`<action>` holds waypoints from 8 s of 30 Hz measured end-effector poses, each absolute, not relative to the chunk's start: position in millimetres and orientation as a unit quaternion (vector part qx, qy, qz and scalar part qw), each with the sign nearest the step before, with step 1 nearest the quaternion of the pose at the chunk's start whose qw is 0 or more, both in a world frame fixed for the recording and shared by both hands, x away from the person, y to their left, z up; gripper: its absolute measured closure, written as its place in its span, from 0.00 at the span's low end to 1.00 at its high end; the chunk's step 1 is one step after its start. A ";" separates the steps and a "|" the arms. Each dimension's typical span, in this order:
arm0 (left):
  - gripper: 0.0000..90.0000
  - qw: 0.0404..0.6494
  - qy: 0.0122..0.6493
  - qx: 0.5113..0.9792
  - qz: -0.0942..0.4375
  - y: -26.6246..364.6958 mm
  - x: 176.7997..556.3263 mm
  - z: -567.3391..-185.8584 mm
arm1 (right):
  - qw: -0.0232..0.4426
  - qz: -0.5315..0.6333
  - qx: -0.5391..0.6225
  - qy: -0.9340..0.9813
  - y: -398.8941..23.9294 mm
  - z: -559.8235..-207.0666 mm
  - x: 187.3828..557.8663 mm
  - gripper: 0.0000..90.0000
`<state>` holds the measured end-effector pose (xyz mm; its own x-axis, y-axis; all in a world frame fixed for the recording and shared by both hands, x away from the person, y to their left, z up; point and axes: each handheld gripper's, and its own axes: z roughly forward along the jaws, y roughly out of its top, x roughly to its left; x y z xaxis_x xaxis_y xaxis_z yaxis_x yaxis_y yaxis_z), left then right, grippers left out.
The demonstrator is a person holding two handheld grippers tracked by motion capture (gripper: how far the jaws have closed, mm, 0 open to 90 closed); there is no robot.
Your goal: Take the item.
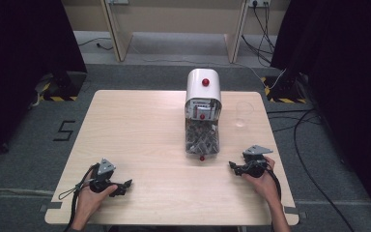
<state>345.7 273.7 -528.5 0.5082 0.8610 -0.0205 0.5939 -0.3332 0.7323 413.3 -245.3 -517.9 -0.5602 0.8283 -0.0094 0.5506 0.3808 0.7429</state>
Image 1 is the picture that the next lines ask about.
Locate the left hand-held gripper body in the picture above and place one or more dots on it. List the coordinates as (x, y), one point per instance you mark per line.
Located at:
(104, 175)

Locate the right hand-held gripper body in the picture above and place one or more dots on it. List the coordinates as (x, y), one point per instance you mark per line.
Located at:
(254, 161)

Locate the clear drinking glass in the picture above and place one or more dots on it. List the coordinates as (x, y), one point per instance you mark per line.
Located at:
(244, 112)

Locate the clear plastic bag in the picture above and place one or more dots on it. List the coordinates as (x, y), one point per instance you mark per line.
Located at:
(203, 96)

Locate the person's right hand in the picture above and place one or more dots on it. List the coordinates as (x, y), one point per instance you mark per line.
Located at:
(265, 183)

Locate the person's left hand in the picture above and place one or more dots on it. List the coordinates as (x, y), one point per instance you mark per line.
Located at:
(88, 201)

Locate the stand base with hazard tape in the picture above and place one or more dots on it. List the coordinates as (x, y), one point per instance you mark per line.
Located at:
(285, 90)
(62, 88)

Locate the dark curtain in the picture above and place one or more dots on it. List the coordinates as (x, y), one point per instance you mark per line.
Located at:
(19, 64)
(344, 80)

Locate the white wall socket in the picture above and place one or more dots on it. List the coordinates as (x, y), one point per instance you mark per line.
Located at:
(259, 2)

